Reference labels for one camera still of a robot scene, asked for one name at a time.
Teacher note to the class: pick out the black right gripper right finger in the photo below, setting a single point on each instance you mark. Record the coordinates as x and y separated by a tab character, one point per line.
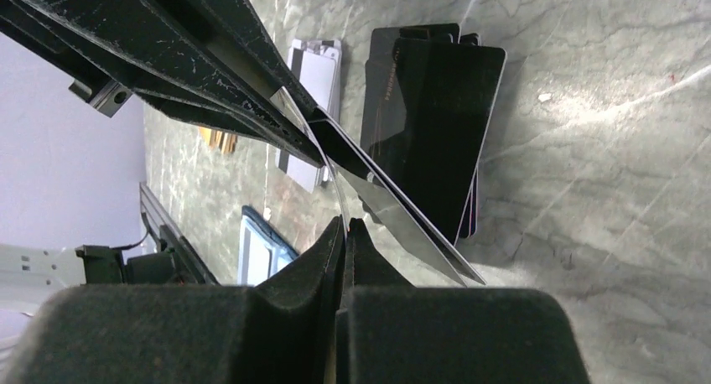
390	331

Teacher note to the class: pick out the blue leather card holder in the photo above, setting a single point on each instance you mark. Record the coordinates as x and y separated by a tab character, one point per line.
262	251

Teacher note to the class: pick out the black base frame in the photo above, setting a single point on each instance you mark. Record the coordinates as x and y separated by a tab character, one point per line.
170	243

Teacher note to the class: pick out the black card stack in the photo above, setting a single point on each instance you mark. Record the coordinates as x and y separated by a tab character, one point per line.
430	92

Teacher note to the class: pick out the black VIP credit card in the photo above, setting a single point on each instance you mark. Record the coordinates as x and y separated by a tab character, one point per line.
347	164

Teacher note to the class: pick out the gold card stack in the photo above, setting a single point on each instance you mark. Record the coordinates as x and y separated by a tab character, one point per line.
225	142

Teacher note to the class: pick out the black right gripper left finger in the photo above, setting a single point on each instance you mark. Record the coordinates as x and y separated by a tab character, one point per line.
275	332

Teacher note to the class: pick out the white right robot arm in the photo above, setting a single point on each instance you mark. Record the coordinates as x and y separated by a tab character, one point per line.
29	278

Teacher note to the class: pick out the white card stack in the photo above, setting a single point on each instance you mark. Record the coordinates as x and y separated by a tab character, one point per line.
316	64

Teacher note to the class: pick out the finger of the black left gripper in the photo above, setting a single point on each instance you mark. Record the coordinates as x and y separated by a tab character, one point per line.
246	46
158	50

